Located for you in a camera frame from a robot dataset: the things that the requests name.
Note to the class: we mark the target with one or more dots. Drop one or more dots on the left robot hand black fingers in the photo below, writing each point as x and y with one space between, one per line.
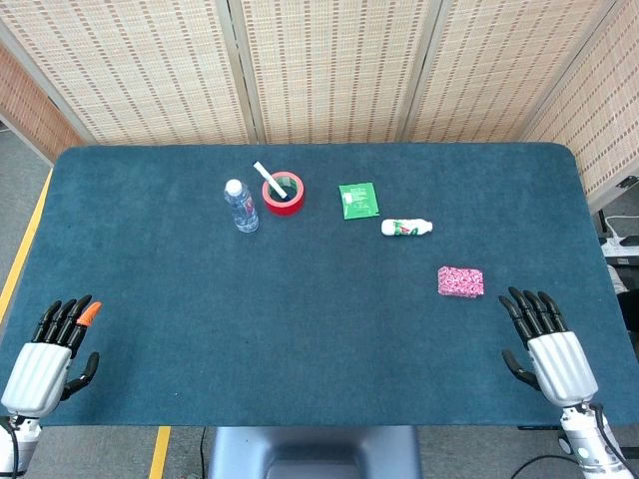
37 371

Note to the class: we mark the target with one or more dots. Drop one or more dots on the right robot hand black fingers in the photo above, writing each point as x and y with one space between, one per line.
561 361

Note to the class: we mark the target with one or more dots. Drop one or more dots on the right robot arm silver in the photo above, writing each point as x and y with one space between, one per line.
586 444

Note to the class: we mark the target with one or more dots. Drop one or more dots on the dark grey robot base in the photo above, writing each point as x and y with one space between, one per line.
314 449

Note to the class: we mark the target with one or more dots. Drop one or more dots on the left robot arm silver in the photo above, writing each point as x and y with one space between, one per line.
27 439

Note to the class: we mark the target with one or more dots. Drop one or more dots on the orange fingertip cap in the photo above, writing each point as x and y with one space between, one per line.
90 313

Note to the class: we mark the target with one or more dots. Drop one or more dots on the white power strip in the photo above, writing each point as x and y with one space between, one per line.
621 245

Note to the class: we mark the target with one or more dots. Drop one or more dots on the small white drink bottle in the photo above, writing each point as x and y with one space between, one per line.
407 228

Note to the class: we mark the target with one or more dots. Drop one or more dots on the woven bamboo screen panel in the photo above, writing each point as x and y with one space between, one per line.
499 65
125 65
25 110
609 125
339 65

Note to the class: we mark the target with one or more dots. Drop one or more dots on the green foil packet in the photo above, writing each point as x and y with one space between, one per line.
362 199

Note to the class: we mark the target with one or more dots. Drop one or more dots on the clear plastic water bottle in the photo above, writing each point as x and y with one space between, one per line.
243 207

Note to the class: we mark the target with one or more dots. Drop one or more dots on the blue felt table cover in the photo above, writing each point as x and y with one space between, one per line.
299 309

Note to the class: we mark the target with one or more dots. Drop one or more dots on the red tape roll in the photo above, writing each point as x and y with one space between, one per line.
284 205

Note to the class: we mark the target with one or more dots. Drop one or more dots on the white marker pen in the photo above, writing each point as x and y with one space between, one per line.
267 177

